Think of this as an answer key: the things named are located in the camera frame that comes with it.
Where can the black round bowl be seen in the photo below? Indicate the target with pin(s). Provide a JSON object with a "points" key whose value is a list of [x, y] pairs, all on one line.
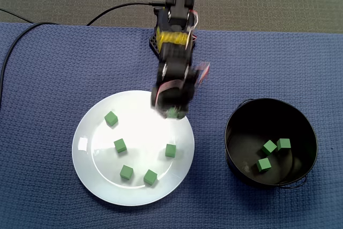
{"points": [[254, 132]]}

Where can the green cube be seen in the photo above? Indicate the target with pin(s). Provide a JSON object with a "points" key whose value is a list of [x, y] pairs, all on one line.
{"points": [[170, 150], [111, 118], [126, 172], [120, 146], [173, 112], [150, 177], [269, 147], [284, 144], [263, 165]]}

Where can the blue woven mat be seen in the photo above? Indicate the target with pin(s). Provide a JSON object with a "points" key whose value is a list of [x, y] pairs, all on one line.
{"points": [[40, 132]]}

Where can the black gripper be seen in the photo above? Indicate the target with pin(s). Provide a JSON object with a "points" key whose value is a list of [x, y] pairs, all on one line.
{"points": [[168, 103]]}

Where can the black robot arm with stickers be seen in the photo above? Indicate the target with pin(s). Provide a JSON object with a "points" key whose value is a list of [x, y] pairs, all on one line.
{"points": [[175, 52]]}

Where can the white round plate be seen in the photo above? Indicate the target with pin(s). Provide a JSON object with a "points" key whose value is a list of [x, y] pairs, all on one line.
{"points": [[107, 186]]}

